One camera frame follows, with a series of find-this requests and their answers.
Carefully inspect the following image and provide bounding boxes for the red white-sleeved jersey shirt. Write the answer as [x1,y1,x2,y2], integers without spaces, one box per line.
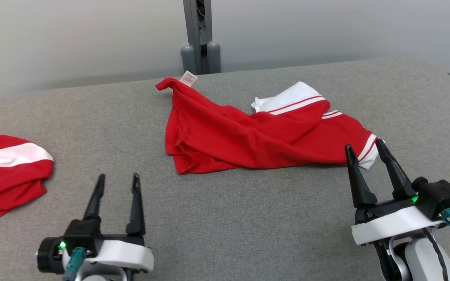
[155,71,385,175]

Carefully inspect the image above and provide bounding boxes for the left teal-plug camera cable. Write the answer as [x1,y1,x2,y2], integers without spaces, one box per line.
[63,247,87,281]

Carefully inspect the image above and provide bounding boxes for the right thin black arm cable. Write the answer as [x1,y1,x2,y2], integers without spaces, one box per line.
[422,228,450,281]

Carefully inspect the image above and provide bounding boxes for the red white-striped shorts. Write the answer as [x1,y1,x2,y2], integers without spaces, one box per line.
[0,134,54,228]

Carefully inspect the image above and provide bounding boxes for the grey cylindrical post foot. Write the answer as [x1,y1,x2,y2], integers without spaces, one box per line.
[207,41,221,74]
[181,45,196,75]

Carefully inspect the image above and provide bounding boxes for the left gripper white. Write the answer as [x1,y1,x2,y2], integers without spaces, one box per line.
[63,173,154,273]

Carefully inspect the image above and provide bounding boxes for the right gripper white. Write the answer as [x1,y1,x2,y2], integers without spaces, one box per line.
[345,139,444,246]

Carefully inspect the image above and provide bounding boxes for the black cables inside post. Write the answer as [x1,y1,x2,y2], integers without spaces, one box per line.
[196,0,206,32]

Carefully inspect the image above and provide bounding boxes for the grey partition post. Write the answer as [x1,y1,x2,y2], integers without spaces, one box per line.
[183,0,213,75]

